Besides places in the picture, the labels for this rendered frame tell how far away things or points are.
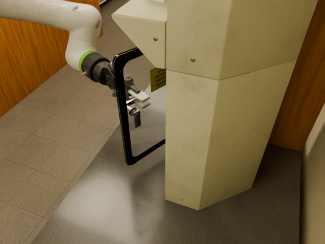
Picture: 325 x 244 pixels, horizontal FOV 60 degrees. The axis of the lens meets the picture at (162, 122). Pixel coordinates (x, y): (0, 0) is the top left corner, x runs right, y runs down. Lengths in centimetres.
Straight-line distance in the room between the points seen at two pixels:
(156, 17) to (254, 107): 30
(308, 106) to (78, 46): 80
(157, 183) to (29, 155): 171
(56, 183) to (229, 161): 167
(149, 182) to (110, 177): 13
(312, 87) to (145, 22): 61
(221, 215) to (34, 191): 162
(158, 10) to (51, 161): 196
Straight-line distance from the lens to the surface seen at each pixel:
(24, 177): 239
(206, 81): 57
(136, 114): 79
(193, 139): 68
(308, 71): 97
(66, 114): 282
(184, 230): 87
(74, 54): 107
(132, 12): 59
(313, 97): 102
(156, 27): 55
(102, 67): 96
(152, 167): 100
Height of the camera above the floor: 171
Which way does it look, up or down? 42 degrees down
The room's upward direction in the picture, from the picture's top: straight up
